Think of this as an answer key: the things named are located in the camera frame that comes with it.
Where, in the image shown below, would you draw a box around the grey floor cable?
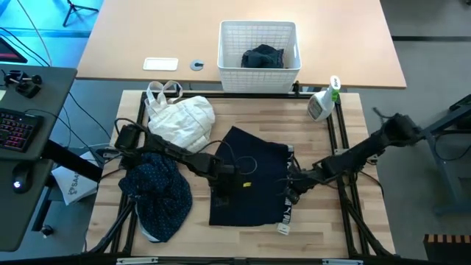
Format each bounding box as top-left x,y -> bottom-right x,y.
16,0 -> 53,67

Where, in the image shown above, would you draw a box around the navy garment white stripes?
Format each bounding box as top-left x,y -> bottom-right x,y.
208,126 -> 295,236

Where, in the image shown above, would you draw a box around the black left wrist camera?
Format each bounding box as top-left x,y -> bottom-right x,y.
210,157 -> 236,177

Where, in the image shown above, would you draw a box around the white rectangular card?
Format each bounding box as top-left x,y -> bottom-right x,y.
142,57 -> 180,71

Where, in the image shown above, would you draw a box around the black desk clamp mount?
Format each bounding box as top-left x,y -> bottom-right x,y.
2,68 -> 43,99

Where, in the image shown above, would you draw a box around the black backlit keyboard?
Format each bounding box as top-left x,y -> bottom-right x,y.
0,107 -> 44,154

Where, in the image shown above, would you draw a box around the dark grey desk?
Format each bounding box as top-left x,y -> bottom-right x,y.
0,64 -> 78,253

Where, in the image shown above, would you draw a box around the black red-edged screen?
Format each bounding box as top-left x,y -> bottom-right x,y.
0,36 -> 29,64

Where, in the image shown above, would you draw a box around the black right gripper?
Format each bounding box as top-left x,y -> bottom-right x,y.
281,167 -> 327,207

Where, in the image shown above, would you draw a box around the black aluminium table frame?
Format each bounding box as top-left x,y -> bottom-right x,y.
86,90 -> 397,261

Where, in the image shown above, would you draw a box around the wooden slatted crate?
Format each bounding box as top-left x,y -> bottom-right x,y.
422,233 -> 471,265

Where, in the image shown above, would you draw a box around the black diagonal desk beam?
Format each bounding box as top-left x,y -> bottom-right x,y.
42,138 -> 105,184

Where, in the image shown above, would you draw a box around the cream folded garment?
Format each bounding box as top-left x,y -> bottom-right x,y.
144,79 -> 216,154

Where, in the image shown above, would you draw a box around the dark grey metal stand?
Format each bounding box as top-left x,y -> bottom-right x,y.
419,93 -> 471,218

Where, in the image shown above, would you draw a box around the black computer mouse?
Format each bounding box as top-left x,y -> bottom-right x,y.
10,164 -> 33,195

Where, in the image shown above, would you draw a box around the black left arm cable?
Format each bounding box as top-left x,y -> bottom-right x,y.
211,139 -> 258,177

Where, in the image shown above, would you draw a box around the white metal bracket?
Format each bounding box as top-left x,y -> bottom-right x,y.
322,258 -> 364,265
116,256 -> 159,265

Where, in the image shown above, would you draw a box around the white laundry basket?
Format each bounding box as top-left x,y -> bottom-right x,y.
216,20 -> 302,93

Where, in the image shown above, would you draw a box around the navy patterned garment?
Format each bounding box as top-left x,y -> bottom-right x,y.
118,152 -> 194,244

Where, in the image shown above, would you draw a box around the black tripod stand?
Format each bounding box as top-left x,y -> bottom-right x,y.
62,0 -> 99,28

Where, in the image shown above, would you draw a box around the white spray bottle green trigger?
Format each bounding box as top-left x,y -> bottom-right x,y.
307,75 -> 342,122

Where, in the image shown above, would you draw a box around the plain dark navy garment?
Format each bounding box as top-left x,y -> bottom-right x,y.
241,43 -> 280,69

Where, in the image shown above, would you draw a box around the white printed paper bag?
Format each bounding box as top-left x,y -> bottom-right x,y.
51,149 -> 99,206

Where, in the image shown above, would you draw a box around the blue plaid shirt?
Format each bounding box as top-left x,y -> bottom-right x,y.
274,47 -> 286,69

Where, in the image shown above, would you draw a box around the light wooden desk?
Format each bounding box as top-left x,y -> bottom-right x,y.
75,0 -> 408,90

